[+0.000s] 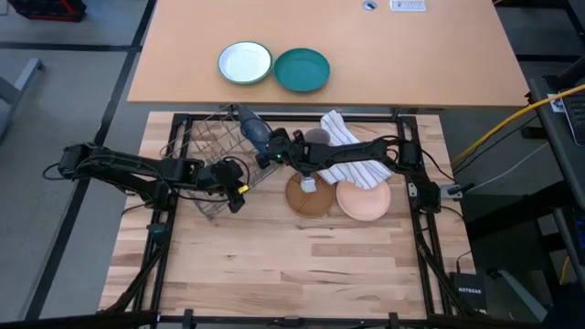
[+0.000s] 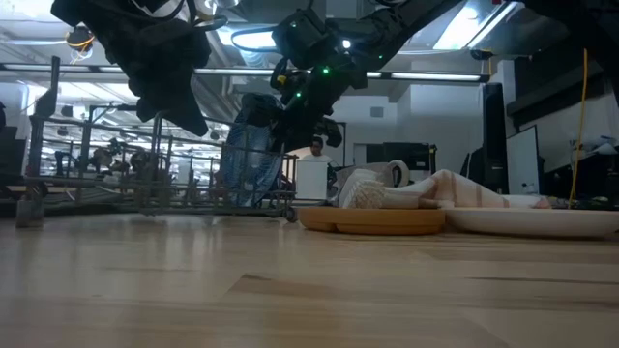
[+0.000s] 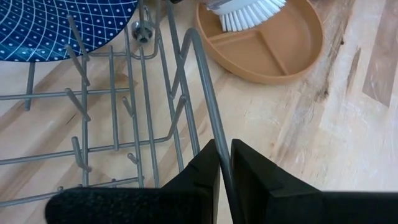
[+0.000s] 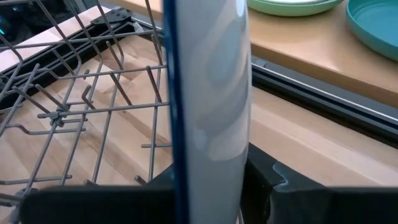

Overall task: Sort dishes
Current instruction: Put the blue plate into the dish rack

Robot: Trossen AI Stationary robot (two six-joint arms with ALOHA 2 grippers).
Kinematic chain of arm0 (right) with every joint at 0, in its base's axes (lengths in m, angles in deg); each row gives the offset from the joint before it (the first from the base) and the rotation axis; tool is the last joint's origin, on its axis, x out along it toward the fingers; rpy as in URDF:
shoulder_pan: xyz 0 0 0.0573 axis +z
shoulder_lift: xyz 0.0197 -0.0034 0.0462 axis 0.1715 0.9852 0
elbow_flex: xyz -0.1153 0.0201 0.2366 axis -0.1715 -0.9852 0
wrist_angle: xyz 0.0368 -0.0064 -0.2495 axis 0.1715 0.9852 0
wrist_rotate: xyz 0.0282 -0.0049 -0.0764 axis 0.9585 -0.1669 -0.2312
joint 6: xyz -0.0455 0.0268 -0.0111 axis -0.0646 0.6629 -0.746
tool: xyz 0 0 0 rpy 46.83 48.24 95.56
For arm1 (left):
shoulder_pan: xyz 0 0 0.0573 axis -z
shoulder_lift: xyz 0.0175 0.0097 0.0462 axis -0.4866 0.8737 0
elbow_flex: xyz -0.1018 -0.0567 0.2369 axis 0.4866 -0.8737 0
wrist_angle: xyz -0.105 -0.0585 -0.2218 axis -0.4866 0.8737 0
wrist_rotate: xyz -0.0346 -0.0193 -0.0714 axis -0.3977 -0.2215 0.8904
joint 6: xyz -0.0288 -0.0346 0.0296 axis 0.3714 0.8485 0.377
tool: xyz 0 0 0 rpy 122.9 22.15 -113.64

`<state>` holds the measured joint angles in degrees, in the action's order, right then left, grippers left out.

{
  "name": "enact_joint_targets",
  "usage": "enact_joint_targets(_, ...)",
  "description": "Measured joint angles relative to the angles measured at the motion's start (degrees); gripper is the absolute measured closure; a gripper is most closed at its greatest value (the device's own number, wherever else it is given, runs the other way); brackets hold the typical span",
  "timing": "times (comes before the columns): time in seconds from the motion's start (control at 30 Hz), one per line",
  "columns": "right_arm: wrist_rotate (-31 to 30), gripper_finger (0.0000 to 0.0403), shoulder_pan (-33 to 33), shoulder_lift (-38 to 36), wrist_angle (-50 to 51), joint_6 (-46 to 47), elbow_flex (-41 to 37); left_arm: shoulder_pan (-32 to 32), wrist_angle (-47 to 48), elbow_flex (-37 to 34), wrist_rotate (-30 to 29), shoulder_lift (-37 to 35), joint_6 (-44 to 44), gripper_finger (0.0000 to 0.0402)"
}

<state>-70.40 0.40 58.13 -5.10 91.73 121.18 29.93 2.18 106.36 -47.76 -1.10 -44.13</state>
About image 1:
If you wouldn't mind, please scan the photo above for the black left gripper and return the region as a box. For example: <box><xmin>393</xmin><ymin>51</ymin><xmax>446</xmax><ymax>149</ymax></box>
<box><xmin>196</xmin><ymin>158</ymin><xmax>247</xmax><ymax>214</ymax></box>

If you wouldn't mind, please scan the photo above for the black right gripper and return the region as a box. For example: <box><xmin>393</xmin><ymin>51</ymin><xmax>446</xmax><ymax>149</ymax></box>
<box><xmin>254</xmin><ymin>127</ymin><xmax>321</xmax><ymax>171</ymax></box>

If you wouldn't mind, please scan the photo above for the blue patterned plate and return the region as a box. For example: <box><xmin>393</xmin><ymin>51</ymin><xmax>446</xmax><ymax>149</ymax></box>
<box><xmin>237</xmin><ymin>105</ymin><xmax>274</xmax><ymax>154</ymax></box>

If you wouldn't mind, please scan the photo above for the black handled white dish brush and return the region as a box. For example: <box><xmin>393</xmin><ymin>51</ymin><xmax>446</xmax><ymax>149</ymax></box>
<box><xmin>299</xmin><ymin>172</ymin><xmax>317</xmax><ymax>194</ymax></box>

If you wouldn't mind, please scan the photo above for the grey wire dish rack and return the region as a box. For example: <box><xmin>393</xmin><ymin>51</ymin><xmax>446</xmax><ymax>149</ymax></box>
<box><xmin>159</xmin><ymin>103</ymin><xmax>283</xmax><ymax>219</ymax></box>

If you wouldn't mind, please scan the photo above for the brown divided plate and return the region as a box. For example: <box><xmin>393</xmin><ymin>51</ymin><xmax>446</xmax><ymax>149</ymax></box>
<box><xmin>285</xmin><ymin>171</ymin><xmax>337</xmax><ymax>219</ymax></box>

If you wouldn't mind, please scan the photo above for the pink plate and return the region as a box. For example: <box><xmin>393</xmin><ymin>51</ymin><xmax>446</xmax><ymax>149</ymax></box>
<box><xmin>335</xmin><ymin>179</ymin><xmax>393</xmax><ymax>223</ymax></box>

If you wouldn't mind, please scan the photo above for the grey patterned mug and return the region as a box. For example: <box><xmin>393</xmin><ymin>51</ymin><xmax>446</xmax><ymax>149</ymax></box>
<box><xmin>303</xmin><ymin>127</ymin><xmax>332</xmax><ymax>145</ymax></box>

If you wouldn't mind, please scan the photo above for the white striped dish towel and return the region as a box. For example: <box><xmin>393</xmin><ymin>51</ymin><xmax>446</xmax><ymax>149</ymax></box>
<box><xmin>317</xmin><ymin>109</ymin><xmax>393</xmax><ymax>190</ymax></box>

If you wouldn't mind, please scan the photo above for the teal plate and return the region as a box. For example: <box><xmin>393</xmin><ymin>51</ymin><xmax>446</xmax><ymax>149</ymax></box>
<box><xmin>272</xmin><ymin>48</ymin><xmax>331</xmax><ymax>93</ymax></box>

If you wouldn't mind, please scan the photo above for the white plate with green rim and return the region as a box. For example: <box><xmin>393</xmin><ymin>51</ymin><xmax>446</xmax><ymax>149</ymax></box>
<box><xmin>217</xmin><ymin>40</ymin><xmax>274</xmax><ymax>86</ymax></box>

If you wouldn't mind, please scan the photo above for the light wooden desk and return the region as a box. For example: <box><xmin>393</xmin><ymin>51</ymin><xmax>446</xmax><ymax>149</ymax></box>
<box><xmin>126</xmin><ymin>0</ymin><xmax>530</xmax><ymax>109</ymax></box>

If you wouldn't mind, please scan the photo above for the white power strip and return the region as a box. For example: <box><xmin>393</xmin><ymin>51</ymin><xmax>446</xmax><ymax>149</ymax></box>
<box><xmin>389</xmin><ymin>0</ymin><xmax>427</xmax><ymax>13</ymax></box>

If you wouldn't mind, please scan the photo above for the grey metal table leg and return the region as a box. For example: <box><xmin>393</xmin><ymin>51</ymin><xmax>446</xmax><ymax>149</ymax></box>
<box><xmin>497</xmin><ymin>269</ymin><xmax>549</xmax><ymax>324</ymax></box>
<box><xmin>0</xmin><ymin>58</ymin><xmax>46</xmax><ymax>138</ymax></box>

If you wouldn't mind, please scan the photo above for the black and red crate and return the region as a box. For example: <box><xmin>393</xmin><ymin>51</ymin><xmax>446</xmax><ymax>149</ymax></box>
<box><xmin>6</xmin><ymin>0</ymin><xmax>88</xmax><ymax>23</ymax></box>

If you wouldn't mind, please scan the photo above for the black side desk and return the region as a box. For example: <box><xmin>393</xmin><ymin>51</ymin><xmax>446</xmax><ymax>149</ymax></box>
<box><xmin>529</xmin><ymin>75</ymin><xmax>585</xmax><ymax>280</ymax></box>

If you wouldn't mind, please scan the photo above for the white paper label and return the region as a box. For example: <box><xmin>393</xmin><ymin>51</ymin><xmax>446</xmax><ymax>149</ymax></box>
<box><xmin>547</xmin><ymin>93</ymin><xmax>568</xmax><ymax>113</ymax></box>

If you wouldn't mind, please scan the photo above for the black keyboard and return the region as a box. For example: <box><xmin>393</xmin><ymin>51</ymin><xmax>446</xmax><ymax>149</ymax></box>
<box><xmin>560</xmin><ymin>93</ymin><xmax>585</xmax><ymax>147</ymax></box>

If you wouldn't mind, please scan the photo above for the grey metal bracket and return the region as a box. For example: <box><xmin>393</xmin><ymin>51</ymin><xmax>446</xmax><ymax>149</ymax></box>
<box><xmin>438</xmin><ymin>182</ymin><xmax>476</xmax><ymax>200</ymax></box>

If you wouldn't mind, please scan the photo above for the black network switch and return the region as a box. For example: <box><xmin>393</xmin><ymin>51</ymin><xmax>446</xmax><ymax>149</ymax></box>
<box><xmin>450</xmin><ymin>272</ymin><xmax>488</xmax><ymax>313</ymax></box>

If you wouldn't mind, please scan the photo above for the yellow cable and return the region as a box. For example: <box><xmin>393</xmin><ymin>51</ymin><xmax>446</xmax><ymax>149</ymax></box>
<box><xmin>451</xmin><ymin>83</ymin><xmax>585</xmax><ymax>166</ymax></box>

